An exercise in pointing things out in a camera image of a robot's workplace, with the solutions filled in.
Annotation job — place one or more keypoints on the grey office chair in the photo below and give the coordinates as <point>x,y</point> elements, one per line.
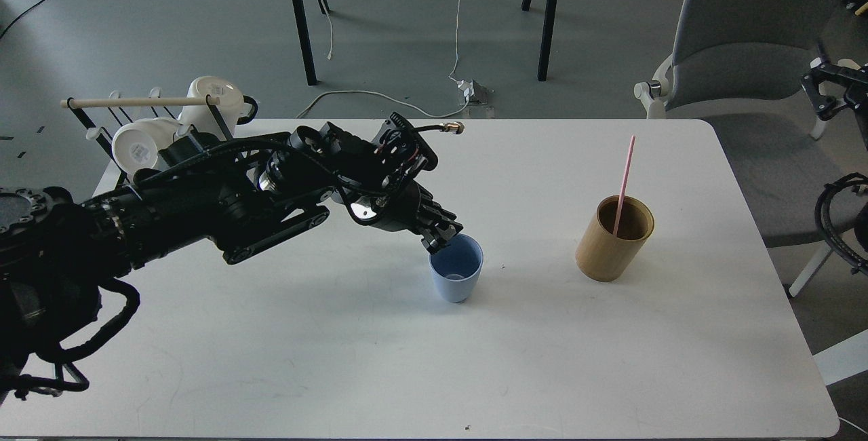
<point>755,50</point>

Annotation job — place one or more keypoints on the bamboo cylinder holder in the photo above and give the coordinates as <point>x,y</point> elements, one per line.
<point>611,240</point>

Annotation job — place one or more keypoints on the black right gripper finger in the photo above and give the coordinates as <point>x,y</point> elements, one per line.
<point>832,88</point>

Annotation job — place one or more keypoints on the white mug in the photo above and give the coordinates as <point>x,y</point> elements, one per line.
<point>135,146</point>
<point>234,108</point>

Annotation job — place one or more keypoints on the pink chopstick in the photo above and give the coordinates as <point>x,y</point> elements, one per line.
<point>623,186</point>

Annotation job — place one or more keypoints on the white power plug adapter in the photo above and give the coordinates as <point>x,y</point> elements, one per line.
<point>473,92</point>

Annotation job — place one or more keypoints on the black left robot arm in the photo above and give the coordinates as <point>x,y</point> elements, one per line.
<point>62,262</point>

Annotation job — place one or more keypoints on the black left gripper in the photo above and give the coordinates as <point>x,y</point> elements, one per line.
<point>411,209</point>

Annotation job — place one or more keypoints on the white mug front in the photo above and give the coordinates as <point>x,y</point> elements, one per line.
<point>135,146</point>

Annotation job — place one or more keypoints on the black wire mug rack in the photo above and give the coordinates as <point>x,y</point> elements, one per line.
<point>102,117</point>

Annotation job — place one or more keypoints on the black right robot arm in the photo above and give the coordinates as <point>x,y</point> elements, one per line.
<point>829,231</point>

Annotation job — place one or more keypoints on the black table leg left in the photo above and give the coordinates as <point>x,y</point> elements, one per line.
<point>299,12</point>

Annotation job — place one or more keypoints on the white mug rear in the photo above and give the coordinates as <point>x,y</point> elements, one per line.
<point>234,108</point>

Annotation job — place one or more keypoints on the blue plastic cup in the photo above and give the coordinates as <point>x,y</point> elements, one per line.
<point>455,269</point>

